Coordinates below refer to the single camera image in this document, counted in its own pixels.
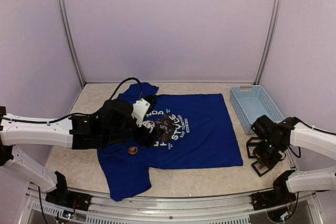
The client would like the black display box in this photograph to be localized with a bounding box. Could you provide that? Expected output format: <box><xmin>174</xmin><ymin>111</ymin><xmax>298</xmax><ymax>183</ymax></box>
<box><xmin>251</xmin><ymin>161</ymin><xmax>272</xmax><ymax>177</ymax></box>
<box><xmin>246</xmin><ymin>136</ymin><xmax>261</xmax><ymax>159</ymax></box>

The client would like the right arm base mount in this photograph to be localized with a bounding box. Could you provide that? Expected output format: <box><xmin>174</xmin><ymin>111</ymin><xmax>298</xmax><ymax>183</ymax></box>
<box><xmin>251</xmin><ymin>169</ymin><xmax>297</xmax><ymax>210</ymax></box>

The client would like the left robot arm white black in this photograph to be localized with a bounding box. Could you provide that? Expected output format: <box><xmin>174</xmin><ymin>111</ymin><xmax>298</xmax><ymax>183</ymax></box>
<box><xmin>1</xmin><ymin>95</ymin><xmax>162</xmax><ymax>206</ymax></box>

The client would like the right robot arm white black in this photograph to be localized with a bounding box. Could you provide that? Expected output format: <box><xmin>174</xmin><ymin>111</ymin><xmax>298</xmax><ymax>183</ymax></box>
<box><xmin>251</xmin><ymin>115</ymin><xmax>335</xmax><ymax>205</ymax></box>

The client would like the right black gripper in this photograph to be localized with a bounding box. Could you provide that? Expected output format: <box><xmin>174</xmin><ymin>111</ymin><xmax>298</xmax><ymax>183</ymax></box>
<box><xmin>253</xmin><ymin>139</ymin><xmax>284</xmax><ymax>168</ymax></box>

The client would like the front aluminium rail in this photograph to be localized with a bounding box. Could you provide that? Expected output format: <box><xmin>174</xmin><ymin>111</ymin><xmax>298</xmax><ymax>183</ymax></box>
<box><xmin>26</xmin><ymin>188</ymin><xmax>318</xmax><ymax>224</ymax></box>

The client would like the round brooch badge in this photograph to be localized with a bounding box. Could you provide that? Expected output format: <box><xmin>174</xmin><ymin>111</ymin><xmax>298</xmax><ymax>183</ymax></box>
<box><xmin>128</xmin><ymin>146</ymin><xmax>139</xmax><ymax>155</ymax></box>

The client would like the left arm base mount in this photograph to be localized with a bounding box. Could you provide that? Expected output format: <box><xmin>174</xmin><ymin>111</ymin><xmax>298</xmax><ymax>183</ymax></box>
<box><xmin>46</xmin><ymin>171</ymin><xmax>92</xmax><ymax>211</ymax></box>

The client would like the blue printed t-shirt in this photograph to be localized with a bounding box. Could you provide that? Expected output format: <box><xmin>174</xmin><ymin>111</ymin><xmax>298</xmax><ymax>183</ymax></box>
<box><xmin>97</xmin><ymin>83</ymin><xmax>243</xmax><ymax>201</ymax></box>

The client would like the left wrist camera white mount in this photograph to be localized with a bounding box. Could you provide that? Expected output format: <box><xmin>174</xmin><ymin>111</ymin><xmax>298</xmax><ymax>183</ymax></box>
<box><xmin>131</xmin><ymin>95</ymin><xmax>157</xmax><ymax>127</ymax></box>

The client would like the right aluminium frame post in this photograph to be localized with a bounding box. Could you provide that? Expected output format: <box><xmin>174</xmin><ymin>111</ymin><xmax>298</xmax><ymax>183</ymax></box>
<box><xmin>253</xmin><ymin>0</ymin><xmax>281</xmax><ymax>85</ymax></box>

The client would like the left aluminium frame post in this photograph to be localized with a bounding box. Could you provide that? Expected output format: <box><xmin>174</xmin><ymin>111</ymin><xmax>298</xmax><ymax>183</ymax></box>
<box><xmin>57</xmin><ymin>0</ymin><xmax>86</xmax><ymax>89</ymax></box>

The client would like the light blue plastic basket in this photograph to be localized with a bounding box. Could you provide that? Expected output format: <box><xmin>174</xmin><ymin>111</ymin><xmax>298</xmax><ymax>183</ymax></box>
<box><xmin>229</xmin><ymin>85</ymin><xmax>285</xmax><ymax>135</ymax></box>

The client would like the aluminium frame post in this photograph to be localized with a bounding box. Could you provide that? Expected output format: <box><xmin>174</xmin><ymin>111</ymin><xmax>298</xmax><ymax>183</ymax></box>
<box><xmin>57</xmin><ymin>0</ymin><xmax>86</xmax><ymax>89</ymax></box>
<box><xmin>253</xmin><ymin>0</ymin><xmax>281</xmax><ymax>85</ymax></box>

